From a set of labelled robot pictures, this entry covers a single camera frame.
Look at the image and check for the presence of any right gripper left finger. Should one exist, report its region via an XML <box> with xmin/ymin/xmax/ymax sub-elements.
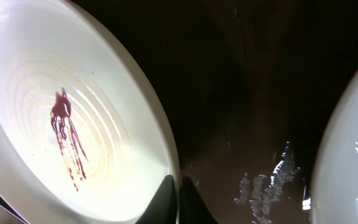
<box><xmin>136</xmin><ymin>175</ymin><xmax>178</xmax><ymax>224</ymax></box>

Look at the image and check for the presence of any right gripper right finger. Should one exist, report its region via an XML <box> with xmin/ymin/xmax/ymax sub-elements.
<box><xmin>179</xmin><ymin>176</ymin><xmax>218</xmax><ymax>224</ymax></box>

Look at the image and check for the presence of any white plate top stained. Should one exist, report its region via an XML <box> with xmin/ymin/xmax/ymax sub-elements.
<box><xmin>0</xmin><ymin>1</ymin><xmax>178</xmax><ymax>223</ymax></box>

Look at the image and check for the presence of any pale green plate stained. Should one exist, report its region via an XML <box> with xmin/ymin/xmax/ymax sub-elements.
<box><xmin>311</xmin><ymin>71</ymin><xmax>358</xmax><ymax>223</ymax></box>

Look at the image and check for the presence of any large brown serving tray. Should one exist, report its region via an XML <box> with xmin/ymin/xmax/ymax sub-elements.
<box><xmin>78</xmin><ymin>1</ymin><xmax>358</xmax><ymax>223</ymax></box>

